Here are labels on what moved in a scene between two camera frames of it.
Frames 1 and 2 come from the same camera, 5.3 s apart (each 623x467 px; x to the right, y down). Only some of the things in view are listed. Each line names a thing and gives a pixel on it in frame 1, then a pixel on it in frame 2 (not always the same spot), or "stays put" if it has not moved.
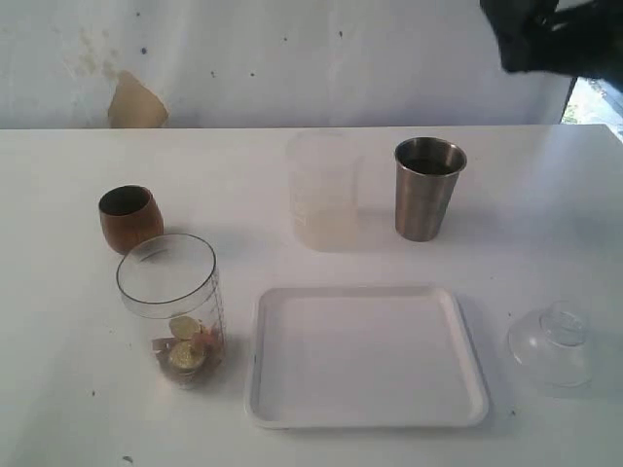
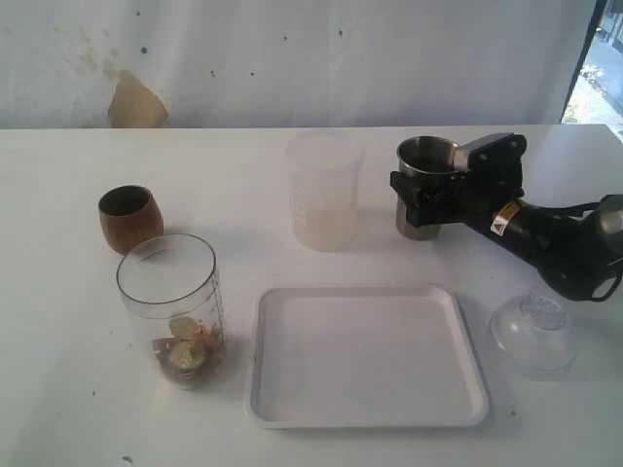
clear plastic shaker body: (170, 284) stays put
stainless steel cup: (427, 169) stays put
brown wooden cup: (129, 215) stays put
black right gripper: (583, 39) -> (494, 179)
